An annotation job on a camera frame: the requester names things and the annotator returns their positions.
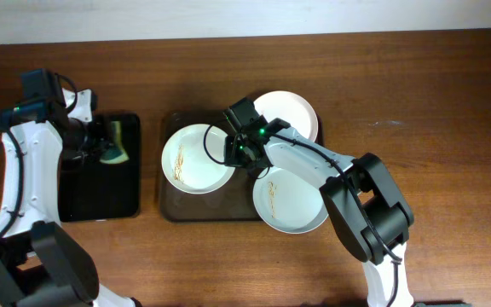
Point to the light blue plate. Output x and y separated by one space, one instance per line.
287 203

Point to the white plate with stain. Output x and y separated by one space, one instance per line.
186 165

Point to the green yellow sponge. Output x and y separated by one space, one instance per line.
115 153

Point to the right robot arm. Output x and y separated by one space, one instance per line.
368 211

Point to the black tray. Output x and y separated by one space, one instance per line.
90 190

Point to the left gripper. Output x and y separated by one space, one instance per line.
101 139

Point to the pink white plate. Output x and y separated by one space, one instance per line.
290 107

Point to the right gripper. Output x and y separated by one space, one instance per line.
237 153

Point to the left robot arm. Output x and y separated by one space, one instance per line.
40 263

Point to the brown serving tray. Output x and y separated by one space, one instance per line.
231 202

